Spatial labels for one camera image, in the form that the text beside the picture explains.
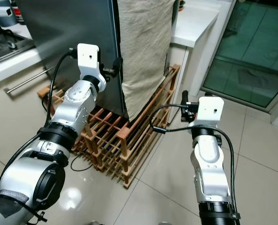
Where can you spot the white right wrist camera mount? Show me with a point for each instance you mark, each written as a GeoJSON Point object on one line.
{"type": "Point", "coordinates": [207, 110]}

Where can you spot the green glass sliding door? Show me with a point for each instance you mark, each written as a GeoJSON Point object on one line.
{"type": "Point", "coordinates": [251, 47]}

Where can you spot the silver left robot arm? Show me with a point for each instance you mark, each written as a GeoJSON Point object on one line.
{"type": "Point", "coordinates": [78, 101]}

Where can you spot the dark bottle with red label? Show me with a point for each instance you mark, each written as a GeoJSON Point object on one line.
{"type": "Point", "coordinates": [18, 14]}

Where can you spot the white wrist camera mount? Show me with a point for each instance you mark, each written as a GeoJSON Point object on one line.
{"type": "Point", "coordinates": [207, 110]}
{"type": "Point", "coordinates": [88, 56]}

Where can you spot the white ledge cabinet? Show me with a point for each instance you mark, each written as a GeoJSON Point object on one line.
{"type": "Point", "coordinates": [195, 18]}

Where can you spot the white kitchen counter cabinet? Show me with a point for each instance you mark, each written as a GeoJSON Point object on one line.
{"type": "Point", "coordinates": [7, 70]}

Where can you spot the beige hanging cloth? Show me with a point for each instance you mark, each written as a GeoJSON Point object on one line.
{"type": "Point", "coordinates": [143, 47]}

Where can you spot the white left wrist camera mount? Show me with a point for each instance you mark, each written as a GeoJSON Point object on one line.
{"type": "Point", "coordinates": [88, 56]}

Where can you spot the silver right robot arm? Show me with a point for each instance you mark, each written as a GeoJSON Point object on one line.
{"type": "Point", "coordinates": [207, 164]}

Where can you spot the wooden wine rack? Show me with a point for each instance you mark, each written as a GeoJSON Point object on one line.
{"type": "Point", "coordinates": [125, 136]}

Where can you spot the steel gas stove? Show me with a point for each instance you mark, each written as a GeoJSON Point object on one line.
{"type": "Point", "coordinates": [7, 44]}

